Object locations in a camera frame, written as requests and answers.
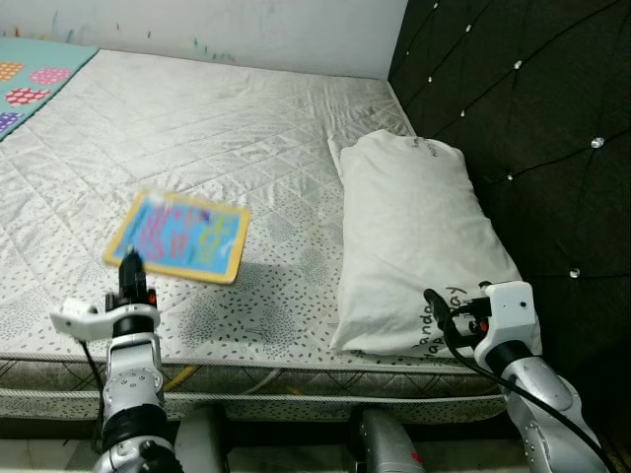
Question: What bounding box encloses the silver robot leg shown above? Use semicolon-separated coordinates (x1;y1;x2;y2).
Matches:
346;403;426;473
175;403;234;473

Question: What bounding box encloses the white quilted mattress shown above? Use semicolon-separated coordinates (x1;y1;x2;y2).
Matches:
0;47;516;427

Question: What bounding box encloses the teal mat with coloured shapes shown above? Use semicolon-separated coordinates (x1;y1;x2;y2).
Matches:
0;36;101;145

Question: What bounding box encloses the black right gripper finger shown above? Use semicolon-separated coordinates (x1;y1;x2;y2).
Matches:
423;287;457;343

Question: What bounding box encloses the white printed pillow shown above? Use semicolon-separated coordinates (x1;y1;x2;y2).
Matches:
327;129;526;359

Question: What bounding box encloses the dark bed frame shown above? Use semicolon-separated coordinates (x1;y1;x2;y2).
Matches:
0;414;516;446

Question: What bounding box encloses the silver left robot leg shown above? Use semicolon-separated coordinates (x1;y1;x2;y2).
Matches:
175;403;234;473

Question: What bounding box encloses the dark grey tufted headboard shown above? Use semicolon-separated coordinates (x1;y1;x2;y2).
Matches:
386;0;631;420

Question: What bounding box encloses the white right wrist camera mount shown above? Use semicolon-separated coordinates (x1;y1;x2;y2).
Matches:
474;281;542;358

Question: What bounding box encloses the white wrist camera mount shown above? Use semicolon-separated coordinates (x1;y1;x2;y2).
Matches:
474;281;542;358
50;300;111;344

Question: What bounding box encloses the silver right robot leg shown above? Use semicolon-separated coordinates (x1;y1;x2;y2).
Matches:
346;403;426;473

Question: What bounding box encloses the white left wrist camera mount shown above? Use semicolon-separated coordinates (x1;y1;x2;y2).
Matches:
50;300;111;344

